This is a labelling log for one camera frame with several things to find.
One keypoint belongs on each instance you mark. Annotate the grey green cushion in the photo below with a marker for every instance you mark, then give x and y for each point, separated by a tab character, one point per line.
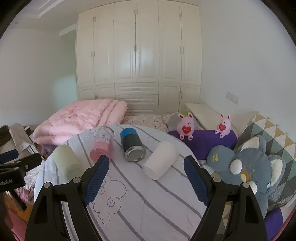
173	121

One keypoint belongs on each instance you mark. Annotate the wall switch panel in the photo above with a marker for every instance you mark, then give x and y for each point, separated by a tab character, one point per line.
232	97

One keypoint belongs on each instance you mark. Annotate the pink floral cloth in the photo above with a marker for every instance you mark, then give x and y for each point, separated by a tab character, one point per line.
31	183

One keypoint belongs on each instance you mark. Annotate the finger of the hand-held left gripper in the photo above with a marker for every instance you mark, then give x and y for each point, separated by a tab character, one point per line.
25	163
9	154

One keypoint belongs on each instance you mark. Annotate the large pink rabbit plush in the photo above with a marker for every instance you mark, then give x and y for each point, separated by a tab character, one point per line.
185	127

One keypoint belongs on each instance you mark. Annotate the white pillow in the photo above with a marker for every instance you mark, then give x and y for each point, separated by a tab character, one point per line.
208	113

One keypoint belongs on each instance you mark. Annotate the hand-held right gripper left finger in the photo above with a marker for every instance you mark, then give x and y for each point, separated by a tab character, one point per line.
97	179

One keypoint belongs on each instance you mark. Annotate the cream wardrobe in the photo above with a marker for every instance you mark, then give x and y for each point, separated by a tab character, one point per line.
138	58

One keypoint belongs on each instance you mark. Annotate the pink quilt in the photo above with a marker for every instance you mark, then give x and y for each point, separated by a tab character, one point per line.
78	120

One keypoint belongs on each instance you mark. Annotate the black metal cup blue band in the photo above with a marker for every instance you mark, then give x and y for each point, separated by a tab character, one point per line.
131	144

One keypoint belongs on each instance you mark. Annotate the clear cup pink base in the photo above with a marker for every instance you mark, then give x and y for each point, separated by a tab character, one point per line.
101	143

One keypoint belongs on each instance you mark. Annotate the pale green cup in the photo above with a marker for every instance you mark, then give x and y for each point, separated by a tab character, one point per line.
66	162

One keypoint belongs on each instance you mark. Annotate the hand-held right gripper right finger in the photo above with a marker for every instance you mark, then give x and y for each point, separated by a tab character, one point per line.
196	179

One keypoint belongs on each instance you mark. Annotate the grey koala plush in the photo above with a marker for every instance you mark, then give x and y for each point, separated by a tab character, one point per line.
256	166

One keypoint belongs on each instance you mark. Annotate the small pink rabbit plush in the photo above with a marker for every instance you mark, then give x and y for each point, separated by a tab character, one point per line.
223	126

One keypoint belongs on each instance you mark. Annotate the patterned bed sheet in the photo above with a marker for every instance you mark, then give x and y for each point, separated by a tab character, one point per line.
143	120

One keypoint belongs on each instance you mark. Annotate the white cup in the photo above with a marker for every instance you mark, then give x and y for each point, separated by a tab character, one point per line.
159	163

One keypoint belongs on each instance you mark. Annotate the purple cloth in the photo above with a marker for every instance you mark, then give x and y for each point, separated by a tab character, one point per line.
274	220

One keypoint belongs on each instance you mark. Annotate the pile of clothes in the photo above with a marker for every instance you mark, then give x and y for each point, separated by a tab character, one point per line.
16	139

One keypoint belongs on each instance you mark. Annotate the purple pillow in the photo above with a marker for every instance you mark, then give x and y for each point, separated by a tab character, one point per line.
205	141

